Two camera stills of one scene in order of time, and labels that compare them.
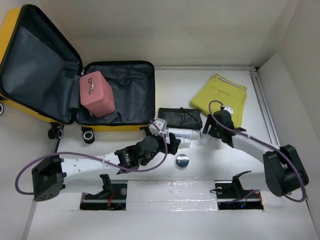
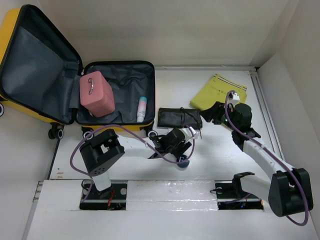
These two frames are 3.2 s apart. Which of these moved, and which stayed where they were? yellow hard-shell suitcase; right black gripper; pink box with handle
Moved: right black gripper
Stayed: yellow hard-shell suitcase; pink box with handle
